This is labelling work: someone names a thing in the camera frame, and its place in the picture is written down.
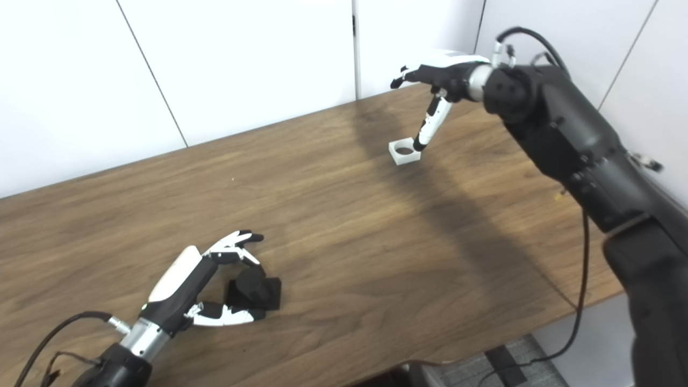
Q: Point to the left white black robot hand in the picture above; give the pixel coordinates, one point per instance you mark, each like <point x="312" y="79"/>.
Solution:
<point x="177" y="279"/>

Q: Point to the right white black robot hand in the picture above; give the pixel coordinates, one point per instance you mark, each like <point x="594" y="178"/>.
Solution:
<point x="451" y="72"/>

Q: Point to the black peg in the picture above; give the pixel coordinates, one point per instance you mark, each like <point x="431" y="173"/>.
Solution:
<point x="258" y="290"/>

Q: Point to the white square piece with hole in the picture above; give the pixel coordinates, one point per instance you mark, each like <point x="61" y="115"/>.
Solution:
<point x="400" y="159"/>

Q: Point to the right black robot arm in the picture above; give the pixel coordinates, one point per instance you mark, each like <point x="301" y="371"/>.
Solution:
<point x="570" y="140"/>

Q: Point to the gray floor mat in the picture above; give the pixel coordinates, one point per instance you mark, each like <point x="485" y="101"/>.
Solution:
<point x="462" y="373"/>

